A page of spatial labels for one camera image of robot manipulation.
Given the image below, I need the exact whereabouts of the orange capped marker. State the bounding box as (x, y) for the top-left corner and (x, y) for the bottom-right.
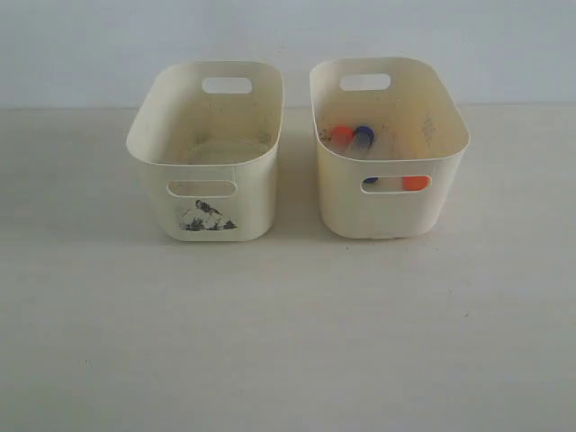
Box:
(402, 175), (430, 192)
(330, 125), (354, 149)

